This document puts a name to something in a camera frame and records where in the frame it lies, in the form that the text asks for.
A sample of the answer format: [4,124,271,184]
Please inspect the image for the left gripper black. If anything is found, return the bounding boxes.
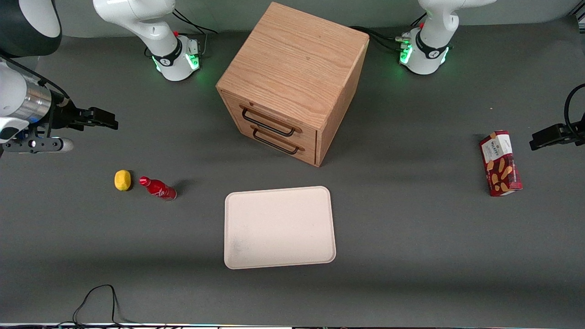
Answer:
[529,122,585,151]

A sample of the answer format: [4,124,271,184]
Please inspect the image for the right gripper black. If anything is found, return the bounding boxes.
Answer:
[43,98,119,136]

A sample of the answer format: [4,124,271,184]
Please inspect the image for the red coke bottle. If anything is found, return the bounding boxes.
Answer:
[138,176,177,202]

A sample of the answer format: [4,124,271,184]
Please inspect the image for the beige plastic tray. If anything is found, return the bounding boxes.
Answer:
[223,186,337,270]

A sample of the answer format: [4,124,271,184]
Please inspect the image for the red cookie box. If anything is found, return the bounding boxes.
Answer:
[479,130,523,197]

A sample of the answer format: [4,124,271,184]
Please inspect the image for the yellow lemon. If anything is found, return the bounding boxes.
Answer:
[114,170,133,191]

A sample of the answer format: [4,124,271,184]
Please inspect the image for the wooden drawer cabinet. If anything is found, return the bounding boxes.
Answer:
[216,1,370,167]

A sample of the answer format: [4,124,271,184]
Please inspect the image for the black looped gripper cable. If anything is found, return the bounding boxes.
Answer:
[564,84,585,133]

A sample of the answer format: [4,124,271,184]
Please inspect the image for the black cable along right arm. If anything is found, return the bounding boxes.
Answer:
[0,53,70,104]

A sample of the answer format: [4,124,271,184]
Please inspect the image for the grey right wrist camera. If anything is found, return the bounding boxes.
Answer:
[4,137,74,154]

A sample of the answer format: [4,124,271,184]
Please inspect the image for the black right arm base cables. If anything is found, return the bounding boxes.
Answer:
[172,8,219,36]

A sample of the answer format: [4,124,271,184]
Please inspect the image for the black arm base cables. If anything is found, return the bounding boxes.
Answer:
[172,8,219,36]
[349,25,412,53]

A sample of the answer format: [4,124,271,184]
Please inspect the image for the black metal drawer handle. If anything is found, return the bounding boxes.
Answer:
[252,128,302,155]
[241,107,297,138]

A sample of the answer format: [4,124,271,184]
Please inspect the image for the thin black table cable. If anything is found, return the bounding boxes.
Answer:
[55,284,147,328]

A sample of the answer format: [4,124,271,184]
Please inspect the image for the black left arm base cables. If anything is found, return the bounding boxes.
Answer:
[349,25,412,53]

